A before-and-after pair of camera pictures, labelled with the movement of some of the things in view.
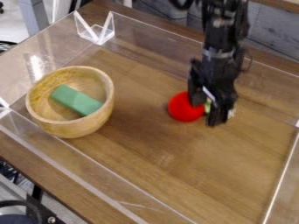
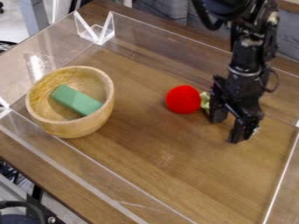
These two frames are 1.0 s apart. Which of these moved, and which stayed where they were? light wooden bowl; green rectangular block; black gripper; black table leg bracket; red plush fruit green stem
Moved: red plush fruit green stem; black gripper
Stayed: green rectangular block; light wooden bowl; black table leg bracket
